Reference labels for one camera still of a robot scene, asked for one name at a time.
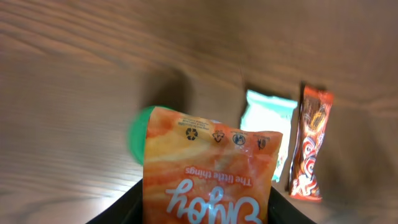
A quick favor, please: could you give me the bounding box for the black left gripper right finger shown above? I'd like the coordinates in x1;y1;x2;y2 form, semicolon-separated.
267;187;315;224

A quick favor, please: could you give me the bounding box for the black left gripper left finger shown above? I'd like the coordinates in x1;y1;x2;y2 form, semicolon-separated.
87;179;143;224

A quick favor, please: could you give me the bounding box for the small orange snack packet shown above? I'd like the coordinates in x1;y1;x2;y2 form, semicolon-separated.
143;107;282;224

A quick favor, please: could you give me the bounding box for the green lidded jar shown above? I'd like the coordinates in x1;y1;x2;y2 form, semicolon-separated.
127;106;155;165

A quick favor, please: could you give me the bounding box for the light blue tissue packet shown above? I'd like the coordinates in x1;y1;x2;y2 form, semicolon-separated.
240;90;298;182

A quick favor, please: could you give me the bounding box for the red chocolate bar wrapper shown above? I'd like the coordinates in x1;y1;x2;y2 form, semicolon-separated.
289;85;334;202

